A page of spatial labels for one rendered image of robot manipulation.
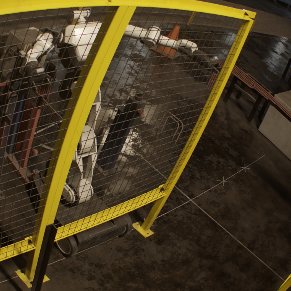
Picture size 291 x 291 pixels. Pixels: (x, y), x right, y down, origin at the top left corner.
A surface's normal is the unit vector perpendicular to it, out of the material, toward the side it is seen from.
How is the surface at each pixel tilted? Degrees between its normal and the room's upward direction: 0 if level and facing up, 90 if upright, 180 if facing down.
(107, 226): 0
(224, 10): 90
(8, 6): 90
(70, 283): 0
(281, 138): 90
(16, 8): 0
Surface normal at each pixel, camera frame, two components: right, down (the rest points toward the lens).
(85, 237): 0.72, -0.12
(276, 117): -0.63, 0.21
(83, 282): 0.36, -0.77
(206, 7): 0.69, 0.60
